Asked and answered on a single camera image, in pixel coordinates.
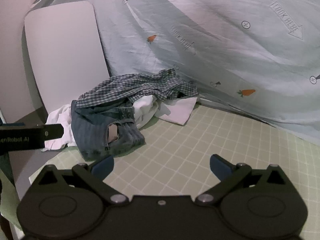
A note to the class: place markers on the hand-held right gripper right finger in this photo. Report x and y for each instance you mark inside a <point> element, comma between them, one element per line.
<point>220,167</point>

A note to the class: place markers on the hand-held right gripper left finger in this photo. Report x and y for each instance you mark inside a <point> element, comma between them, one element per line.
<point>103,166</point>

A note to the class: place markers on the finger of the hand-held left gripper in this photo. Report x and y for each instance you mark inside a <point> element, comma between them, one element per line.
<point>53,131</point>

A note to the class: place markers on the blue checked shirt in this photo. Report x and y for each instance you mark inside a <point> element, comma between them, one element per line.
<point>140,85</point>

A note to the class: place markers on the white crumpled garment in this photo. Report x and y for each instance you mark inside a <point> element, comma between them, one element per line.
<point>58,115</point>
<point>143,108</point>

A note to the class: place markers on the blue denim jeans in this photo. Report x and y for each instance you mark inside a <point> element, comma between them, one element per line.
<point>87,130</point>

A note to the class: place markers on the green grid mat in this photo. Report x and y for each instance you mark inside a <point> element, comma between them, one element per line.
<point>175,142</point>

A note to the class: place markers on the white folded cloth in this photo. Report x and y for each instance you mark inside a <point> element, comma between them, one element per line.
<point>178,110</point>

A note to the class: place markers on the white rounded board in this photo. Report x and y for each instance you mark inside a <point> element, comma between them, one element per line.
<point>62,55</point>

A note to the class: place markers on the light blue printed blanket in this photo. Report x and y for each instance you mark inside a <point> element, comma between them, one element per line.
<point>225,55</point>

